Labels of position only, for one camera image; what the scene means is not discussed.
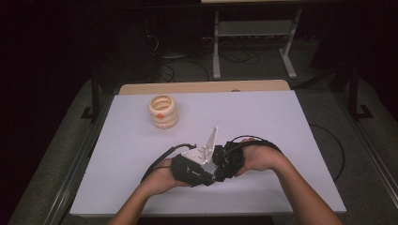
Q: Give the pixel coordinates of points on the white metal desk frame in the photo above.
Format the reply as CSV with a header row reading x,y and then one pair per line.
x,y
216,47

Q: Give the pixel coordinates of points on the black metal stand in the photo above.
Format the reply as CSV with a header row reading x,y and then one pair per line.
x,y
94,93
353,93

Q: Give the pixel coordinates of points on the grey metal floor rail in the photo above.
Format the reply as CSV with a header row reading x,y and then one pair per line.
x,y
372,150
75,175

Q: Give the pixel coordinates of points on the person's right hand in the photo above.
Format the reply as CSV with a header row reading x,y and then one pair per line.
x,y
261,159

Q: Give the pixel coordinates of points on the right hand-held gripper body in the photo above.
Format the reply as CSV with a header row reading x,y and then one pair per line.
x,y
230,159

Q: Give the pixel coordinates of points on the cream ribbed brush holder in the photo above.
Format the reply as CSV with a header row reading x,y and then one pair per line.
x,y
162,115

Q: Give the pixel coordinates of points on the person's left hand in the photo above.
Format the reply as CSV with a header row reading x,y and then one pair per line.
x,y
161,179

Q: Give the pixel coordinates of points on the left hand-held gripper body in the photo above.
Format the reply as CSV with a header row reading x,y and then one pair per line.
x,y
191,172

